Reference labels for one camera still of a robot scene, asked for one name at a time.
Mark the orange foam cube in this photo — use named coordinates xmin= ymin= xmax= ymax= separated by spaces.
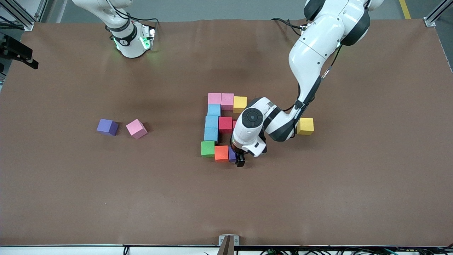
xmin=214 ymin=145 xmax=230 ymax=163

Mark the green foam cube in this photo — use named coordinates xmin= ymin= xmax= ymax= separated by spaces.
xmin=201 ymin=141 xmax=216 ymax=158

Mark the yellow foam cube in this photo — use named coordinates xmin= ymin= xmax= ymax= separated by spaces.
xmin=297 ymin=118 xmax=315 ymax=136
xmin=233 ymin=96 xmax=248 ymax=114

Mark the brown table mat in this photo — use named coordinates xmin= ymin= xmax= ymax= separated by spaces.
xmin=0 ymin=18 xmax=453 ymax=247

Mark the aluminium frame profile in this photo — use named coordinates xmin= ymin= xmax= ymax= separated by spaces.
xmin=0 ymin=0 xmax=35 ymax=32
xmin=35 ymin=0 xmax=49 ymax=22
xmin=424 ymin=0 xmax=453 ymax=27

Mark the metal clamp bracket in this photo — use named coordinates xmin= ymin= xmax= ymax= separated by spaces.
xmin=218 ymin=234 xmax=240 ymax=255

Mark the black cable bundle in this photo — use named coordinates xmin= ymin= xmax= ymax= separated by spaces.
xmin=260 ymin=247 xmax=453 ymax=255

